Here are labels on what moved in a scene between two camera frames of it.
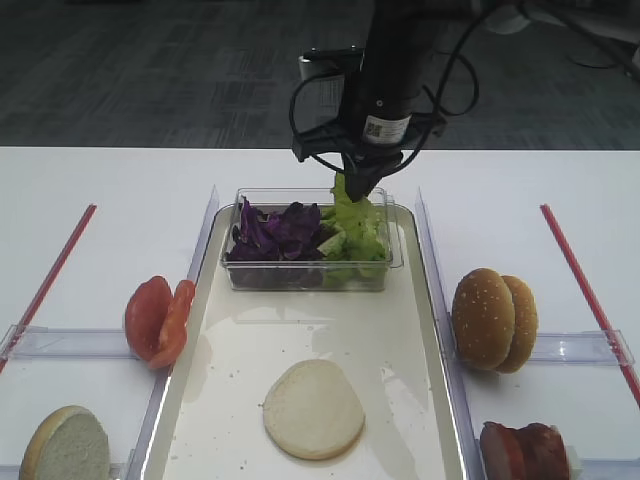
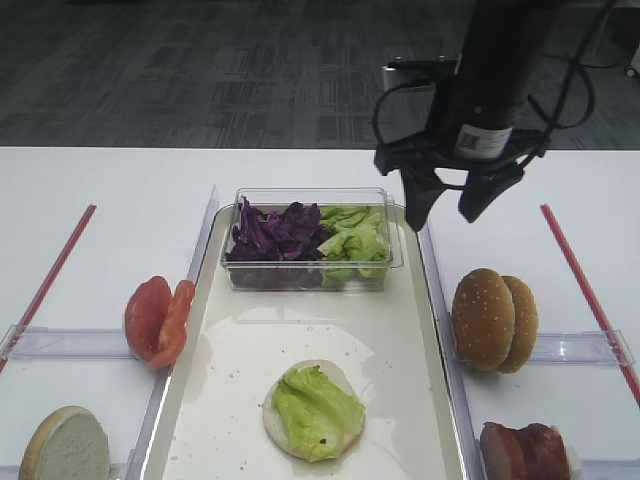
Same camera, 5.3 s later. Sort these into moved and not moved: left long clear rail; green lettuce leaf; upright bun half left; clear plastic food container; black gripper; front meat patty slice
Moved: black gripper; green lettuce leaf
Not moved: left long clear rail; front meat patty slice; upright bun half left; clear plastic food container
